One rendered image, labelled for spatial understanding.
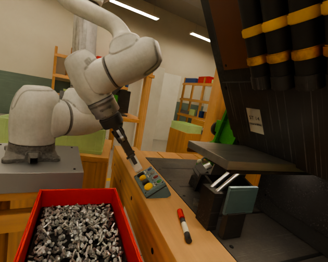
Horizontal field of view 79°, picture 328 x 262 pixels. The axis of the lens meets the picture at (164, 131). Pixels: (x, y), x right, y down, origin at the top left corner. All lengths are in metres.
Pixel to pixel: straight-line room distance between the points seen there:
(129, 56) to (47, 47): 7.00
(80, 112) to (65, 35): 6.78
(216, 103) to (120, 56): 0.89
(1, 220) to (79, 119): 0.43
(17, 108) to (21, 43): 6.77
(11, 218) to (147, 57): 0.71
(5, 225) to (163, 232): 0.58
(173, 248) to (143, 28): 8.14
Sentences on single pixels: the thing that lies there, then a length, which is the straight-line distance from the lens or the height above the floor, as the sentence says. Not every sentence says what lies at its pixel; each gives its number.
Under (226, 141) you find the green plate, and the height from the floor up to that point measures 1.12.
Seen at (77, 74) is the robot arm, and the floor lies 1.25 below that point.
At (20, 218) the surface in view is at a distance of 0.92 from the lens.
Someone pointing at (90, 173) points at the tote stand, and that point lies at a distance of 1.41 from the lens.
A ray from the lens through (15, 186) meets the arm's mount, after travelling 0.81.
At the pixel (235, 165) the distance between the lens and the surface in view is 0.42.
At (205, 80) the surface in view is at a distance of 7.04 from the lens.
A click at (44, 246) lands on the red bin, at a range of 0.54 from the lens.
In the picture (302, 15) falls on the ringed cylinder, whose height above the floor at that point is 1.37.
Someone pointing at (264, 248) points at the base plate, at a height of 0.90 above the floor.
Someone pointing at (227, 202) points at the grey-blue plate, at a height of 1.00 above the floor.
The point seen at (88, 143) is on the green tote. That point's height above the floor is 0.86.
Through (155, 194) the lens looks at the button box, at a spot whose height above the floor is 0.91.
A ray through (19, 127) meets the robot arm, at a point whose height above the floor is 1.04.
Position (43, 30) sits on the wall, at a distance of 7.64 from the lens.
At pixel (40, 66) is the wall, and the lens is 7.52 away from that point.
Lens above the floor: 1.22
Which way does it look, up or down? 9 degrees down
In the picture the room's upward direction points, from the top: 10 degrees clockwise
